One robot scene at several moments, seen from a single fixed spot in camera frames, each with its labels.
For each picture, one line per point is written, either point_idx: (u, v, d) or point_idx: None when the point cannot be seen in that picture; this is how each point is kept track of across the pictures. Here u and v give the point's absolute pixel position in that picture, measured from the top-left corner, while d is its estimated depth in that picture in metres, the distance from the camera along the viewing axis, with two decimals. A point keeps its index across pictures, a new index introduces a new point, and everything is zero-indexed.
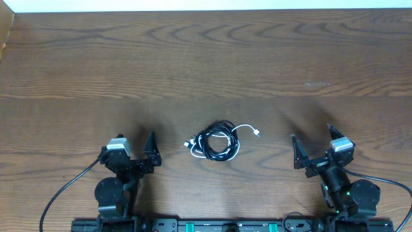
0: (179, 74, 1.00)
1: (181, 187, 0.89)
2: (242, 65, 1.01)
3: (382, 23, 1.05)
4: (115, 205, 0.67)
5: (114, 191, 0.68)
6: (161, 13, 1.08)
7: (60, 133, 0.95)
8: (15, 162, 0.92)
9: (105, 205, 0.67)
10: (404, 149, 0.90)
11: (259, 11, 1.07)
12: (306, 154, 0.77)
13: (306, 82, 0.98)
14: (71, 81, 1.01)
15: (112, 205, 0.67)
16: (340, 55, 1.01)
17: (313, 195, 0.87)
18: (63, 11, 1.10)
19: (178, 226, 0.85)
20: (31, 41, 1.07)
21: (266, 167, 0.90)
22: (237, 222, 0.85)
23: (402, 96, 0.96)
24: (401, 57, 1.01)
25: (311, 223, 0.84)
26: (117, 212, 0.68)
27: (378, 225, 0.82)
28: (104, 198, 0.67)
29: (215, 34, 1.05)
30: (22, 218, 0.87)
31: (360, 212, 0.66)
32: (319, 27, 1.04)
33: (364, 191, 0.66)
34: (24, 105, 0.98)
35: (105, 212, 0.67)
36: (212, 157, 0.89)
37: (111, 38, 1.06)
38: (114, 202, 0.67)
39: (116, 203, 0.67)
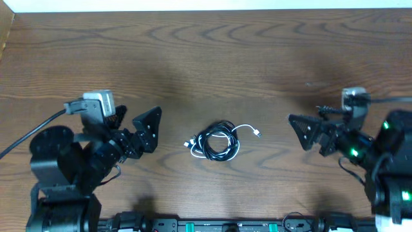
0: (179, 74, 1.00)
1: (181, 187, 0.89)
2: (242, 64, 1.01)
3: (382, 23, 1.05)
4: (55, 162, 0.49)
5: (59, 141, 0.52)
6: (161, 13, 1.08)
7: None
8: (15, 162, 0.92)
9: (40, 160, 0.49)
10: None
11: (259, 10, 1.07)
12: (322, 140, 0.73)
13: (306, 82, 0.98)
14: (70, 81, 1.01)
15: (51, 160, 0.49)
16: (340, 55, 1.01)
17: (313, 195, 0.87)
18: (64, 11, 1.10)
19: (178, 226, 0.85)
20: (31, 41, 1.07)
21: (266, 167, 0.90)
22: (237, 222, 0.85)
23: (402, 97, 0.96)
24: (401, 57, 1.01)
25: (311, 223, 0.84)
26: (60, 172, 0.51)
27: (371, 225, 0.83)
28: (44, 151, 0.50)
29: (215, 34, 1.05)
30: (22, 218, 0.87)
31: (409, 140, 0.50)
32: (319, 27, 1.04)
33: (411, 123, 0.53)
34: (24, 105, 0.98)
35: (43, 170, 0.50)
36: (212, 157, 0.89)
37: (111, 37, 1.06)
38: (56, 156, 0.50)
39: (58, 157, 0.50)
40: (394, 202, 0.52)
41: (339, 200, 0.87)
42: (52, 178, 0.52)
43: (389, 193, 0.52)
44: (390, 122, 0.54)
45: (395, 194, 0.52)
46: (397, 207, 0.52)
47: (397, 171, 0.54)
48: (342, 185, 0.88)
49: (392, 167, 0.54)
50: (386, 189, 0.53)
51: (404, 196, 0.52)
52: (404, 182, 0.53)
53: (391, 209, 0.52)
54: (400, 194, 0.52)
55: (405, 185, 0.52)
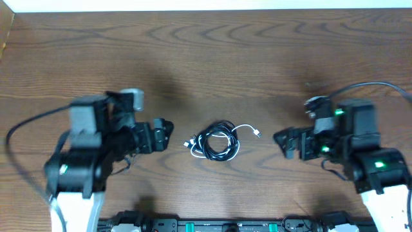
0: (179, 74, 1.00)
1: (181, 187, 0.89)
2: (242, 64, 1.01)
3: (382, 23, 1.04)
4: (90, 107, 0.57)
5: (97, 98, 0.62)
6: (161, 13, 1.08)
7: (60, 132, 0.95)
8: (15, 162, 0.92)
9: (79, 105, 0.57)
10: None
11: (259, 10, 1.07)
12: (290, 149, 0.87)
13: (306, 82, 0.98)
14: (70, 80, 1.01)
15: (87, 106, 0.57)
16: (341, 55, 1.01)
17: (313, 195, 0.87)
18: (64, 11, 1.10)
19: (178, 226, 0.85)
20: (31, 41, 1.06)
21: (266, 167, 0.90)
22: (237, 222, 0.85)
23: (402, 97, 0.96)
24: (402, 57, 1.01)
25: (311, 223, 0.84)
26: (93, 118, 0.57)
27: (371, 225, 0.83)
28: (83, 100, 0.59)
29: (215, 34, 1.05)
30: (22, 218, 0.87)
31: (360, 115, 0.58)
32: (319, 27, 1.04)
33: (358, 102, 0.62)
34: (24, 105, 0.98)
35: (78, 114, 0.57)
36: (212, 157, 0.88)
37: (111, 37, 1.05)
38: (92, 104, 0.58)
39: (94, 106, 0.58)
40: (371, 173, 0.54)
41: (339, 200, 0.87)
42: (81, 125, 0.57)
43: (364, 166, 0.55)
44: (342, 107, 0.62)
45: (370, 167, 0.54)
46: (376, 177, 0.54)
47: (364, 145, 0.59)
48: (342, 185, 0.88)
49: (359, 144, 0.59)
50: (362, 165, 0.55)
51: (378, 165, 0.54)
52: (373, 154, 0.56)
53: (372, 179, 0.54)
54: (374, 165, 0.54)
55: (376, 156, 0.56)
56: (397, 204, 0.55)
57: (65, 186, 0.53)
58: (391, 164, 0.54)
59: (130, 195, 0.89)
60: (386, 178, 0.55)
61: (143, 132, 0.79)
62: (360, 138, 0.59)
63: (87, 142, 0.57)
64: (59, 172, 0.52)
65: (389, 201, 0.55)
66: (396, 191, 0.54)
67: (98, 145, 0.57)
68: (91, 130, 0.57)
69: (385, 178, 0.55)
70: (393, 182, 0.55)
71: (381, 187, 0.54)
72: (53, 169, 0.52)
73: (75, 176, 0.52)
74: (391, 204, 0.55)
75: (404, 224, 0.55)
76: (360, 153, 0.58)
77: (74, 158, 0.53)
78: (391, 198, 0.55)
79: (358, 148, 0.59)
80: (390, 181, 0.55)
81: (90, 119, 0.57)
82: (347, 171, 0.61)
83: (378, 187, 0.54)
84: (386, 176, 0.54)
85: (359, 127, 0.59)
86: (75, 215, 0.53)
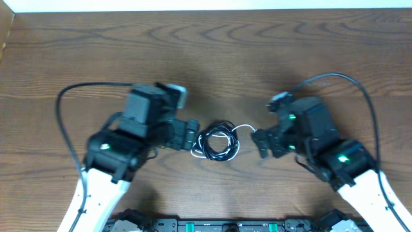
0: (179, 74, 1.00)
1: (181, 187, 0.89)
2: (242, 64, 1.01)
3: (382, 23, 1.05)
4: (146, 100, 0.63)
5: (155, 90, 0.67)
6: (161, 13, 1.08)
7: (60, 132, 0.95)
8: (15, 162, 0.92)
9: (138, 95, 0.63)
10: (402, 149, 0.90)
11: (259, 10, 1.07)
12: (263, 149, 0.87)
13: (306, 82, 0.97)
14: (71, 80, 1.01)
15: (145, 98, 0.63)
16: (340, 55, 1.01)
17: (313, 195, 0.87)
18: (63, 11, 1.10)
19: (178, 226, 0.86)
20: (31, 41, 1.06)
21: (266, 167, 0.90)
22: (237, 222, 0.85)
23: (402, 97, 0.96)
24: (401, 57, 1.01)
25: (311, 223, 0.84)
26: (144, 109, 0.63)
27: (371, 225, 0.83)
28: (142, 90, 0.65)
29: (215, 34, 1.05)
30: (22, 218, 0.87)
31: (311, 115, 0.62)
32: (319, 27, 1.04)
33: (305, 104, 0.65)
34: (24, 105, 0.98)
35: (134, 102, 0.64)
36: (212, 157, 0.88)
37: (111, 37, 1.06)
38: (149, 96, 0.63)
39: (150, 99, 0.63)
40: (338, 169, 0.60)
41: (339, 200, 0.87)
42: (134, 113, 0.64)
43: (329, 165, 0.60)
44: (295, 113, 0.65)
45: (335, 165, 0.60)
46: (343, 172, 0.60)
47: (325, 144, 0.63)
48: None
49: (320, 144, 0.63)
50: (327, 164, 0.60)
51: (343, 160, 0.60)
52: (335, 150, 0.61)
53: (340, 174, 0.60)
54: (340, 162, 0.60)
55: (337, 152, 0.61)
56: (373, 191, 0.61)
57: (101, 164, 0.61)
58: (353, 156, 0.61)
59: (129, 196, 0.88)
60: (353, 169, 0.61)
61: (179, 129, 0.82)
62: (319, 140, 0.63)
63: (134, 129, 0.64)
64: (100, 148, 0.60)
65: (365, 189, 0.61)
66: (367, 179, 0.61)
67: (141, 136, 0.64)
68: (140, 120, 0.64)
69: (351, 169, 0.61)
70: (360, 171, 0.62)
71: (352, 180, 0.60)
72: (96, 144, 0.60)
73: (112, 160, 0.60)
74: (368, 193, 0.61)
75: (385, 206, 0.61)
76: (324, 152, 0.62)
77: (117, 142, 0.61)
78: (367, 186, 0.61)
79: (322, 148, 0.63)
80: (356, 171, 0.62)
81: (143, 110, 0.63)
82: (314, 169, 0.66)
83: (348, 180, 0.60)
84: (352, 167, 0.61)
85: (315, 130, 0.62)
86: (99, 194, 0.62)
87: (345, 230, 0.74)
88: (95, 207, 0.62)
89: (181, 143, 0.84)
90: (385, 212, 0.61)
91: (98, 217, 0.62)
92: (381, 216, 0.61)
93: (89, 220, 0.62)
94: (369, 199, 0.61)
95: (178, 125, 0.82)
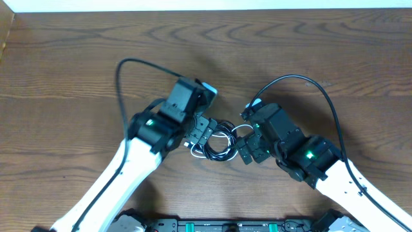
0: (179, 74, 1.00)
1: (181, 187, 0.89)
2: (242, 64, 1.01)
3: (382, 23, 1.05)
4: (191, 91, 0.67)
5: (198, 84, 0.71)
6: (161, 13, 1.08)
7: (60, 132, 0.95)
8: (15, 162, 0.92)
9: (184, 84, 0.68)
10: (402, 149, 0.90)
11: (259, 10, 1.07)
12: (245, 156, 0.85)
13: (306, 82, 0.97)
14: (70, 80, 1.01)
15: (190, 88, 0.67)
16: (340, 55, 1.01)
17: (313, 195, 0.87)
18: (63, 11, 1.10)
19: (178, 226, 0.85)
20: (31, 41, 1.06)
21: (266, 167, 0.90)
22: (237, 222, 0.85)
23: (402, 97, 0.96)
24: (401, 57, 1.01)
25: (311, 223, 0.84)
26: (187, 98, 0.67)
27: None
28: (188, 81, 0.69)
29: (215, 34, 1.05)
30: (22, 218, 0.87)
31: (272, 122, 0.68)
32: (318, 27, 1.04)
33: (267, 111, 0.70)
34: (24, 105, 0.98)
35: (180, 90, 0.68)
36: (212, 157, 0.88)
37: (110, 37, 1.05)
38: (194, 88, 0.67)
39: (194, 90, 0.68)
40: (307, 166, 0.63)
41: None
42: (177, 100, 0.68)
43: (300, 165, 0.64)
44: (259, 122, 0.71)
45: (303, 162, 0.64)
46: (312, 167, 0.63)
47: (293, 145, 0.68)
48: None
49: (288, 145, 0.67)
50: (297, 163, 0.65)
51: (309, 156, 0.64)
52: (302, 150, 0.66)
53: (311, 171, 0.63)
54: (307, 159, 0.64)
55: (304, 151, 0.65)
56: (342, 178, 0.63)
57: (143, 136, 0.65)
58: (318, 151, 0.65)
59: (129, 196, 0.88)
60: (321, 164, 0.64)
61: (201, 125, 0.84)
62: (286, 142, 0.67)
63: (174, 115, 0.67)
64: (145, 124, 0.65)
65: (336, 178, 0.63)
66: (336, 168, 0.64)
67: (179, 122, 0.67)
68: (181, 108, 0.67)
69: (320, 164, 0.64)
70: (329, 164, 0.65)
71: (322, 173, 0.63)
72: (142, 120, 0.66)
73: (155, 134, 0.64)
74: (339, 181, 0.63)
75: (358, 192, 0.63)
76: (292, 153, 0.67)
77: (158, 123, 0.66)
78: (337, 174, 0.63)
79: (290, 149, 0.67)
80: (327, 165, 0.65)
81: (186, 99, 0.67)
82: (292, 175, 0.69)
83: (319, 174, 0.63)
84: (320, 162, 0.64)
85: (279, 134, 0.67)
86: (137, 162, 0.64)
87: (341, 227, 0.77)
88: (129, 174, 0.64)
89: (197, 138, 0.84)
90: (360, 198, 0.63)
91: (129, 185, 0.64)
92: (358, 203, 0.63)
93: (121, 185, 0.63)
94: (342, 188, 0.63)
95: (201, 122, 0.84)
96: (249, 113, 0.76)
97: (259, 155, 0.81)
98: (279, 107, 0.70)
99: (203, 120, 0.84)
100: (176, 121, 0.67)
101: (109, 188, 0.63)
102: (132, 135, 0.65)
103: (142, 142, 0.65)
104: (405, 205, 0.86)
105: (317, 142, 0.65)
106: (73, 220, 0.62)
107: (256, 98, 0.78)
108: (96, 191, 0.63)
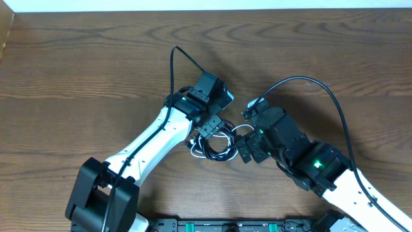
0: (179, 73, 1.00)
1: (181, 187, 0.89)
2: (242, 64, 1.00)
3: (382, 23, 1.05)
4: (215, 79, 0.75)
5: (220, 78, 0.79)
6: (161, 13, 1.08)
7: (60, 131, 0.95)
8: (15, 162, 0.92)
9: (209, 75, 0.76)
10: (402, 149, 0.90)
11: (259, 10, 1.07)
12: (244, 156, 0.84)
13: (306, 82, 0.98)
14: (70, 80, 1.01)
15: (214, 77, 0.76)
16: (341, 55, 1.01)
17: (312, 195, 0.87)
18: (63, 11, 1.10)
19: (178, 226, 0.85)
20: (31, 41, 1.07)
21: (266, 167, 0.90)
22: (237, 222, 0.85)
23: (402, 97, 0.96)
24: (402, 57, 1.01)
25: (311, 223, 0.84)
26: (211, 85, 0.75)
27: None
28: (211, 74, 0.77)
29: (215, 33, 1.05)
30: (22, 218, 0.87)
31: (278, 129, 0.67)
32: (319, 27, 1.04)
33: (272, 116, 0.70)
34: (24, 104, 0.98)
35: (206, 79, 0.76)
36: (212, 157, 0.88)
37: (111, 37, 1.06)
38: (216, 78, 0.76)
39: (217, 80, 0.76)
40: (315, 176, 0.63)
41: None
42: (203, 87, 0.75)
43: (308, 174, 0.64)
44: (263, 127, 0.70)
45: (311, 171, 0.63)
46: (320, 176, 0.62)
47: (297, 152, 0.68)
48: None
49: (293, 153, 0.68)
50: (304, 172, 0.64)
51: (317, 165, 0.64)
52: (309, 158, 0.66)
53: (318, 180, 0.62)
54: (315, 168, 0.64)
55: (311, 160, 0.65)
56: (351, 187, 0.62)
57: (179, 107, 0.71)
58: (326, 159, 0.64)
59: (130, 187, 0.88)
60: (329, 173, 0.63)
61: (212, 122, 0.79)
62: (291, 150, 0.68)
63: (200, 98, 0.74)
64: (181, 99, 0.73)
65: (344, 187, 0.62)
66: (344, 177, 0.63)
67: (205, 104, 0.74)
68: (206, 93, 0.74)
69: (328, 173, 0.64)
70: (338, 174, 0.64)
71: (331, 183, 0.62)
72: (178, 98, 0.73)
73: (190, 106, 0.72)
74: (348, 191, 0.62)
75: (368, 203, 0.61)
76: (297, 162, 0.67)
77: (190, 102, 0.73)
78: (346, 185, 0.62)
79: (295, 158, 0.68)
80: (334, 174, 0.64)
81: (210, 85, 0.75)
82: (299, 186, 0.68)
83: (328, 184, 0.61)
84: (327, 171, 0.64)
85: (284, 141, 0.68)
86: (178, 122, 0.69)
87: (343, 229, 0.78)
88: (170, 131, 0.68)
89: (206, 133, 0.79)
90: (370, 209, 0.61)
91: (168, 140, 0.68)
92: (367, 214, 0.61)
93: (163, 138, 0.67)
94: (351, 198, 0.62)
95: (214, 118, 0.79)
96: (252, 114, 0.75)
97: (259, 156, 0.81)
98: (283, 112, 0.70)
99: (215, 116, 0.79)
100: (203, 103, 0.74)
101: (153, 138, 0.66)
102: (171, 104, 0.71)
103: (179, 112, 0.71)
104: (406, 205, 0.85)
105: (324, 150, 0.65)
106: (121, 158, 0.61)
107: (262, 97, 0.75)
108: (140, 140, 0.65)
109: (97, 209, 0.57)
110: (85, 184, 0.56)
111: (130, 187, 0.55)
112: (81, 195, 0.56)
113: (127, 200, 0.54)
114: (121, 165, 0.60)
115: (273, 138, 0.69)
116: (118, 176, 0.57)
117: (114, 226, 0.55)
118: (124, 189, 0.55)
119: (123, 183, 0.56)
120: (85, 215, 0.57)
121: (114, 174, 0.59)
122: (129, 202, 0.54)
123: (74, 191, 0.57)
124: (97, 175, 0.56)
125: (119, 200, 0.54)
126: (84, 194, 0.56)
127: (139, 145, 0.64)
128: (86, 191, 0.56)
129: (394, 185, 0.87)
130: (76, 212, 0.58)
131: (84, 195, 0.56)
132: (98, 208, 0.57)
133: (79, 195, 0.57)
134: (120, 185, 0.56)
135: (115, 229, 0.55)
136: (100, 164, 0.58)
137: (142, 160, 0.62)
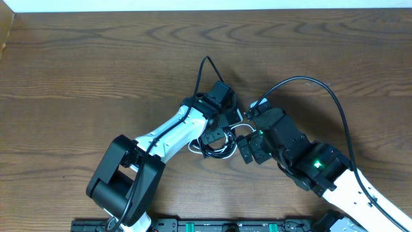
0: (179, 73, 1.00)
1: (181, 187, 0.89)
2: (241, 64, 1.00)
3: (382, 23, 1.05)
4: (228, 87, 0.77)
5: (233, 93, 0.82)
6: (161, 12, 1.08)
7: (59, 132, 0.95)
8: (15, 162, 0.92)
9: (223, 84, 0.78)
10: (402, 149, 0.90)
11: (259, 10, 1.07)
12: (246, 156, 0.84)
13: (306, 82, 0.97)
14: (70, 80, 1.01)
15: (227, 86, 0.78)
16: (340, 55, 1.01)
17: (313, 195, 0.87)
18: (64, 11, 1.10)
19: (178, 226, 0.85)
20: (31, 41, 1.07)
21: (266, 167, 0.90)
22: (238, 222, 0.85)
23: (401, 97, 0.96)
24: (401, 57, 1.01)
25: (311, 223, 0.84)
26: (224, 93, 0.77)
27: None
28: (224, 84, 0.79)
29: (215, 34, 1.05)
30: (21, 218, 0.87)
31: (278, 129, 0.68)
32: (318, 27, 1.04)
33: (271, 116, 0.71)
34: (24, 104, 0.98)
35: (220, 87, 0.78)
36: (208, 153, 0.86)
37: (111, 37, 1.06)
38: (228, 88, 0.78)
39: (228, 89, 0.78)
40: (315, 176, 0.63)
41: None
42: (217, 94, 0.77)
43: (307, 174, 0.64)
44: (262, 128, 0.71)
45: (311, 171, 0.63)
46: (320, 176, 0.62)
47: (297, 153, 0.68)
48: None
49: (293, 153, 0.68)
50: (304, 172, 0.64)
51: (317, 165, 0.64)
52: (310, 158, 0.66)
53: (319, 180, 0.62)
54: (315, 168, 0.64)
55: (311, 159, 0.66)
56: (352, 187, 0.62)
57: (197, 107, 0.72)
58: (326, 158, 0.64)
59: (132, 176, 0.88)
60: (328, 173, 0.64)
61: (217, 134, 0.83)
62: (291, 150, 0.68)
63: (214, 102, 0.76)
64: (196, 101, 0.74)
65: (344, 188, 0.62)
66: (345, 178, 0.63)
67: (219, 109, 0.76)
68: (219, 100, 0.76)
69: (327, 173, 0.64)
70: (338, 173, 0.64)
71: (331, 183, 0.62)
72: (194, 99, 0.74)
73: (208, 107, 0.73)
74: (348, 191, 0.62)
75: (368, 203, 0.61)
76: (297, 162, 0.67)
77: (205, 104, 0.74)
78: (346, 185, 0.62)
79: (295, 158, 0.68)
80: (334, 174, 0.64)
81: (224, 92, 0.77)
82: (299, 186, 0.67)
83: (328, 185, 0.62)
84: (327, 171, 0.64)
85: (284, 140, 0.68)
86: (197, 117, 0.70)
87: (343, 229, 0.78)
88: (190, 124, 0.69)
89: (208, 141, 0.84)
90: (371, 209, 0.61)
91: (189, 132, 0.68)
92: (367, 213, 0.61)
93: (184, 128, 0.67)
94: (351, 198, 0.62)
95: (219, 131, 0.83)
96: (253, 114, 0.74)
97: (260, 156, 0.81)
98: (283, 113, 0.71)
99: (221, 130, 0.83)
100: (216, 107, 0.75)
101: (176, 127, 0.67)
102: (191, 102, 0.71)
103: (197, 111, 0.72)
104: (406, 205, 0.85)
105: (323, 150, 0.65)
106: (147, 138, 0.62)
107: (262, 98, 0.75)
108: (163, 127, 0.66)
109: (116, 187, 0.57)
110: (114, 158, 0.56)
111: (157, 164, 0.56)
112: (106, 170, 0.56)
113: (154, 174, 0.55)
114: (148, 145, 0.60)
115: (273, 138, 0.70)
116: (145, 153, 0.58)
117: (135, 203, 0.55)
118: (151, 165, 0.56)
119: (150, 160, 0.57)
120: (103, 193, 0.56)
121: (141, 151, 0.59)
122: (155, 177, 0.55)
123: (101, 163, 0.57)
124: (127, 151, 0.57)
125: (146, 176, 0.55)
126: (111, 167, 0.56)
127: (164, 131, 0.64)
128: (114, 164, 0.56)
129: (394, 185, 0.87)
130: (94, 188, 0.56)
131: (111, 168, 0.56)
132: (116, 187, 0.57)
133: (105, 169, 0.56)
134: (147, 162, 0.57)
135: (136, 205, 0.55)
136: (130, 140, 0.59)
137: (167, 144, 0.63)
